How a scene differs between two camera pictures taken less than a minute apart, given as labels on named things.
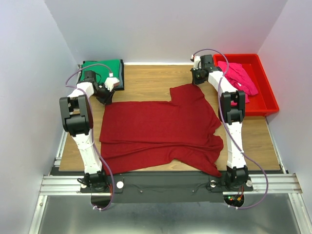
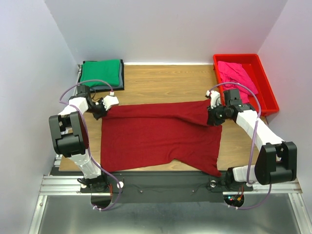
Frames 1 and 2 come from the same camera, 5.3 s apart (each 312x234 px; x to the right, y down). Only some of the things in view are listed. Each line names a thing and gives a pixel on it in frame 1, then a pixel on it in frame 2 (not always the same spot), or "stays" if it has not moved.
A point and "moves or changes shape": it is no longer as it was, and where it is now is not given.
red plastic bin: [265, 103] stays
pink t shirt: [237, 76] stays
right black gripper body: [197, 78] → [211, 118]
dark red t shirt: [135, 135] moves or changes shape
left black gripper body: [105, 95] → [99, 113]
